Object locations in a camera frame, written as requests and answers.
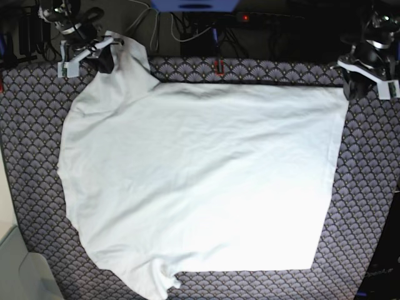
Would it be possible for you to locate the patterned fan-print table cloth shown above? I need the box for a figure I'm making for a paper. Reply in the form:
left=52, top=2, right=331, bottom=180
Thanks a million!
left=1, top=63, right=399, bottom=299

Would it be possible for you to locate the white cable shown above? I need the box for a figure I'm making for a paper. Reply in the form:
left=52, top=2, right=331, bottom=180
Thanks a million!
left=124, top=0, right=213, bottom=51

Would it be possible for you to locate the black power strip red light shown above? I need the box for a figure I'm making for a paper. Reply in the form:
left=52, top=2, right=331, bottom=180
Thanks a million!
left=235, top=11, right=305, bottom=23

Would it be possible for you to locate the white T-shirt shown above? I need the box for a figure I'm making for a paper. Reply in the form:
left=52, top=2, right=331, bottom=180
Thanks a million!
left=57, top=37, right=349, bottom=299

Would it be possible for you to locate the blue box at top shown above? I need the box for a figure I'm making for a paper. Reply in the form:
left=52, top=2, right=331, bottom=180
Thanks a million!
left=151, top=0, right=239, bottom=13

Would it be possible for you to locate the black adapter on floor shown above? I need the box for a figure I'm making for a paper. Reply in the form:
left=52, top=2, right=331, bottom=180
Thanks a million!
left=18, top=4, right=51, bottom=56

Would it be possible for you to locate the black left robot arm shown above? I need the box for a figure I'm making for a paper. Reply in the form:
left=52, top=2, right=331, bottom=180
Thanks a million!
left=337, top=1, right=399, bottom=101

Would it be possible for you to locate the red black table clamp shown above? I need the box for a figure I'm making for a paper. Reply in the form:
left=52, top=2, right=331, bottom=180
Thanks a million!
left=214, top=59, right=224, bottom=76

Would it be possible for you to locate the white plastic bin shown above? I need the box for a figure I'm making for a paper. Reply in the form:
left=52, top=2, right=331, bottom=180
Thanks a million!
left=1, top=226, right=63, bottom=299

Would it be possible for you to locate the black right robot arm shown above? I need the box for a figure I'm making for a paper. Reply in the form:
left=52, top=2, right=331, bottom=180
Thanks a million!
left=38, top=0, right=124, bottom=78

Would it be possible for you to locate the black box with lettering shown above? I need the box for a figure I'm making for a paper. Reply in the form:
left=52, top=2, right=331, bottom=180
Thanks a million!
left=354, top=192, right=399, bottom=299

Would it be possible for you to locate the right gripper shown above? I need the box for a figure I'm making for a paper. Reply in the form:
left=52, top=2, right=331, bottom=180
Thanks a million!
left=57, top=34, right=124, bottom=78

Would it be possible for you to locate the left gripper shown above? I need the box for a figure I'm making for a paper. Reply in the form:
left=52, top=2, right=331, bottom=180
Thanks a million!
left=337, top=42, right=399, bottom=101

